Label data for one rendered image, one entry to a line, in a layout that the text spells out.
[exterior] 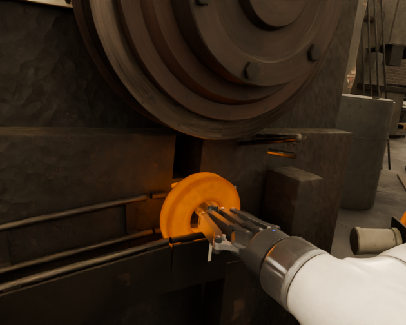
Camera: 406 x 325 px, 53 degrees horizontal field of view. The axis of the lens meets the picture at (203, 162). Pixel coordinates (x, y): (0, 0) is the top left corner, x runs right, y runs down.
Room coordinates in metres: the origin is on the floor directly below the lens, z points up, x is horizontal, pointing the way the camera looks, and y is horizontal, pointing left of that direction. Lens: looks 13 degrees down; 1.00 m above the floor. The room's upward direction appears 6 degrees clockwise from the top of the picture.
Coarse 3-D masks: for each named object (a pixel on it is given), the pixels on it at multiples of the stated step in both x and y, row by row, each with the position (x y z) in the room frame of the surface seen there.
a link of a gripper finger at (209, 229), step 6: (204, 216) 0.62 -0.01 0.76; (204, 222) 0.60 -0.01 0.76; (210, 222) 0.60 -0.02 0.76; (204, 228) 0.60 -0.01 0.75; (210, 228) 0.58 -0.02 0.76; (216, 228) 0.58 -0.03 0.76; (204, 234) 0.60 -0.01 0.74; (210, 234) 0.58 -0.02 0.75; (216, 234) 0.56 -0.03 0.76; (210, 240) 0.57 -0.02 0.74; (216, 240) 0.54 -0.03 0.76; (216, 252) 0.54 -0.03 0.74
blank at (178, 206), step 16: (192, 176) 0.68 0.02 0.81; (208, 176) 0.68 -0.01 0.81; (176, 192) 0.65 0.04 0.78; (192, 192) 0.65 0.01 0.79; (208, 192) 0.67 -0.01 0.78; (224, 192) 0.69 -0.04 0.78; (176, 208) 0.64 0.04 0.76; (192, 208) 0.66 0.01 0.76; (160, 224) 0.65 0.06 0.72; (176, 224) 0.64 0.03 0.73
